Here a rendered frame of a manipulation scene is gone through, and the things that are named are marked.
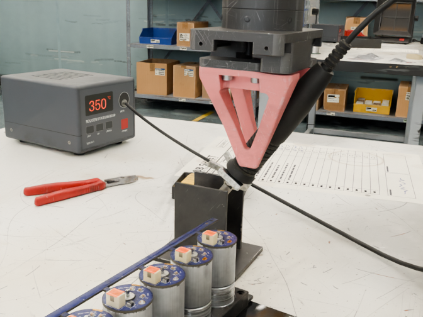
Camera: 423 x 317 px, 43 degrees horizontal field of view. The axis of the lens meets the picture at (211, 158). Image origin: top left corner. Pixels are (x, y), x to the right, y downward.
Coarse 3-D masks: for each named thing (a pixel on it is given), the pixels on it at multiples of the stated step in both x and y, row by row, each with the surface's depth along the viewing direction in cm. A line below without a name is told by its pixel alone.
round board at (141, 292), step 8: (112, 288) 27; (120, 288) 27; (128, 288) 27; (136, 288) 27; (144, 288) 27; (104, 296) 26; (136, 296) 26; (144, 296) 26; (152, 296) 26; (104, 304) 26; (128, 304) 26; (136, 304) 26; (144, 304) 26; (120, 312) 25; (128, 312) 25
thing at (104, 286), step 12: (204, 228) 35; (180, 240) 33; (156, 252) 31; (144, 264) 30; (120, 276) 28; (96, 288) 27; (108, 288) 27; (72, 300) 26; (84, 300) 26; (60, 312) 25
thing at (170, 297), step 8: (168, 272) 29; (152, 288) 28; (160, 288) 28; (168, 288) 28; (176, 288) 28; (160, 296) 28; (168, 296) 28; (176, 296) 28; (152, 304) 28; (160, 304) 28; (168, 304) 28; (176, 304) 28; (152, 312) 28; (160, 312) 28; (168, 312) 28; (176, 312) 28
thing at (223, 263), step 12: (228, 240) 33; (216, 252) 32; (228, 252) 32; (216, 264) 32; (228, 264) 33; (216, 276) 33; (228, 276) 33; (216, 288) 33; (228, 288) 33; (216, 300) 33; (228, 300) 33
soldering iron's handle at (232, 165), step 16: (336, 48) 36; (320, 64) 36; (336, 64) 36; (304, 80) 37; (320, 80) 36; (304, 96) 37; (288, 112) 37; (304, 112) 37; (288, 128) 38; (272, 144) 39; (240, 176) 40
